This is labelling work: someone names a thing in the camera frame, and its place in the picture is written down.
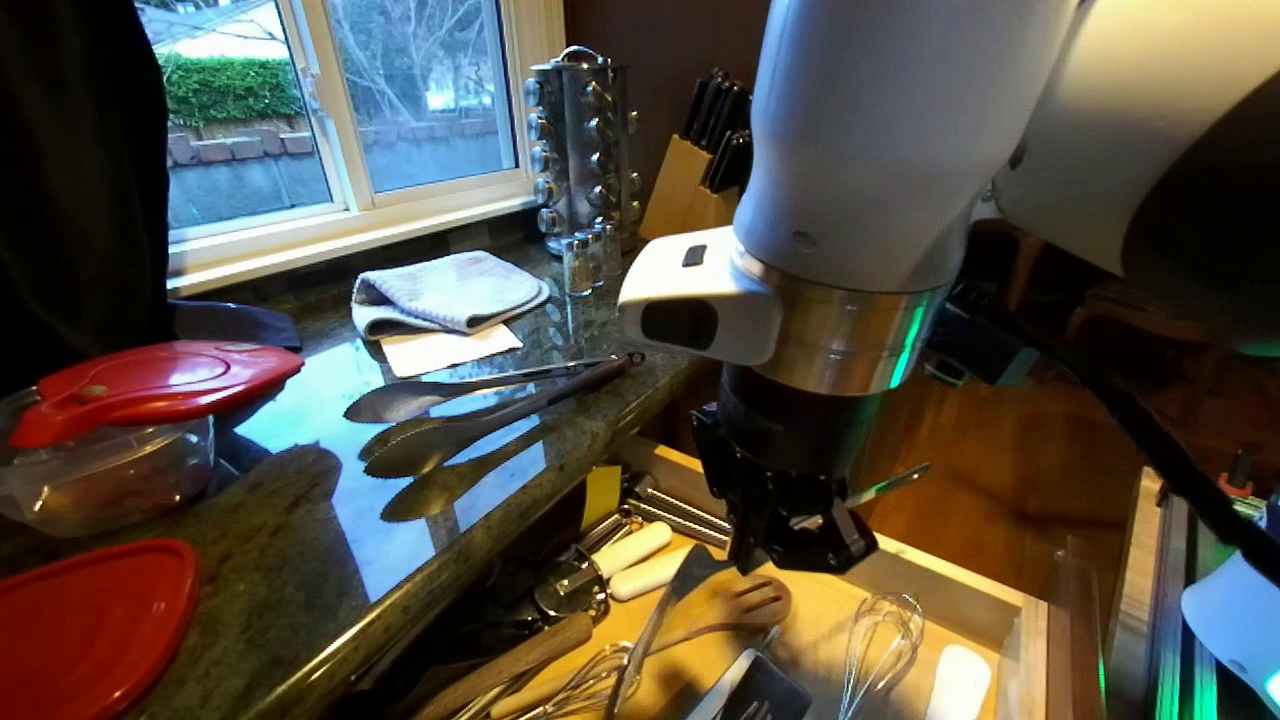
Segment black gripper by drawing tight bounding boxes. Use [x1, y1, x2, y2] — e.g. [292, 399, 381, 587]
[688, 360, 884, 578]

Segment light wooden drawer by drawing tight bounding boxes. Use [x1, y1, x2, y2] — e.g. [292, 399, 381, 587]
[394, 434, 1070, 720]

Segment wooden spoon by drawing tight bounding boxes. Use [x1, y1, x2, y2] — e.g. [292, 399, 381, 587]
[662, 571, 792, 657]

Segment black card with white edge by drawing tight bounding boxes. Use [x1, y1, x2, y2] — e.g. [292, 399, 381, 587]
[683, 646, 814, 720]

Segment thin silver utensil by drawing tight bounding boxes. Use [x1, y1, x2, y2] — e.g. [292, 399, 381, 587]
[598, 593, 676, 720]

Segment yellow utensil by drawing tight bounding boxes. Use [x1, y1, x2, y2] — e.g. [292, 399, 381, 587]
[574, 460, 627, 536]

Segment white oval utensil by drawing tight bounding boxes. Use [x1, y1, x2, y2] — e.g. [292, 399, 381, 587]
[922, 638, 996, 720]

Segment metal kitchen tongs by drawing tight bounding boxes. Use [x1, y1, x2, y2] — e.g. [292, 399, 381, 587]
[341, 348, 646, 485]

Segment wooden knife block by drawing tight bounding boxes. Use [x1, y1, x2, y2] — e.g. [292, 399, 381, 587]
[636, 66, 754, 249]

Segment white paper sheet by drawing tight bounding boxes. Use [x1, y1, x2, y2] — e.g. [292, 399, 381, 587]
[377, 314, 528, 381]

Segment grey folded towel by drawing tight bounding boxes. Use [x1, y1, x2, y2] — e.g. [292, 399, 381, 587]
[347, 249, 551, 340]

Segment metal spice rack carousel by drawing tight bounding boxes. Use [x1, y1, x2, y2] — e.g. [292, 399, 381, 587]
[521, 38, 645, 303]

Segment red lid clear container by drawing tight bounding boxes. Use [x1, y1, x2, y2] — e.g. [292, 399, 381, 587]
[0, 334, 308, 538]

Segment flat red lid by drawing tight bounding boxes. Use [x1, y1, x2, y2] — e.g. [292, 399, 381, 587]
[0, 536, 205, 720]

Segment dark curtain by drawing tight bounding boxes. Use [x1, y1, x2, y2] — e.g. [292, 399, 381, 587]
[0, 0, 177, 390]

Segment wire whisk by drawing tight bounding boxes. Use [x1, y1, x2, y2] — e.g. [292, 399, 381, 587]
[834, 587, 929, 720]

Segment white handled utensil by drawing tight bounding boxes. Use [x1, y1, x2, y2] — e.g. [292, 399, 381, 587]
[582, 514, 676, 578]
[603, 542, 692, 609]

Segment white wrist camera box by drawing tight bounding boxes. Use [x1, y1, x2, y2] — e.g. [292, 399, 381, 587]
[610, 221, 784, 371]

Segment black handled utensil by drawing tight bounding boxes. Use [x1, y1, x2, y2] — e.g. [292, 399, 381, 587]
[411, 584, 615, 720]

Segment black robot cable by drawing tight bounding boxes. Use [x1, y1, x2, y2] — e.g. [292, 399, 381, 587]
[1012, 303, 1280, 593]

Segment white window frame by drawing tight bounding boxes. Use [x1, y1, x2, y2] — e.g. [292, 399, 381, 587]
[131, 0, 570, 300]

